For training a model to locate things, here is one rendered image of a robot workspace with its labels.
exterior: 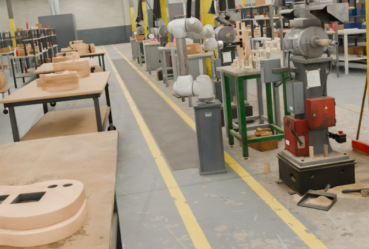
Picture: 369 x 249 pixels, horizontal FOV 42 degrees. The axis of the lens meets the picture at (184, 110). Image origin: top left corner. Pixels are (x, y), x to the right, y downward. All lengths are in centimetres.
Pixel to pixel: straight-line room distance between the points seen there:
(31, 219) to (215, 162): 340
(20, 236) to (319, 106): 296
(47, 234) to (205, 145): 334
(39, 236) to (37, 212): 8
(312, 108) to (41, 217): 287
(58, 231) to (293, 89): 290
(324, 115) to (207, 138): 124
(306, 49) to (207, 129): 131
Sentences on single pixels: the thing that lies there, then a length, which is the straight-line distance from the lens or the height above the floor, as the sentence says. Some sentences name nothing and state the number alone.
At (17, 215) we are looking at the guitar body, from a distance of 166.
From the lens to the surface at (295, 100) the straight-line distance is 417.
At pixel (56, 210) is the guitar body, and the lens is 163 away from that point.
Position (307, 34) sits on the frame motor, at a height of 132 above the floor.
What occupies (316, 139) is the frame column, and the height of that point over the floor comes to 43.
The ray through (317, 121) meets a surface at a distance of 412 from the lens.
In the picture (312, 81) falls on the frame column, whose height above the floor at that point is 93.
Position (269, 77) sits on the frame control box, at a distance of 432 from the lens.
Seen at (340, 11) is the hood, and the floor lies 148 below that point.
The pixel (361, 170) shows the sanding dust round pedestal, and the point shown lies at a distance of 485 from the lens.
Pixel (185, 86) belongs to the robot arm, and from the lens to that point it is 479.
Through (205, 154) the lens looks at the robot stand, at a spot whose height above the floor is 20.
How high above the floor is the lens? 155
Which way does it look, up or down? 11 degrees down
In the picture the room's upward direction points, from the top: 6 degrees counter-clockwise
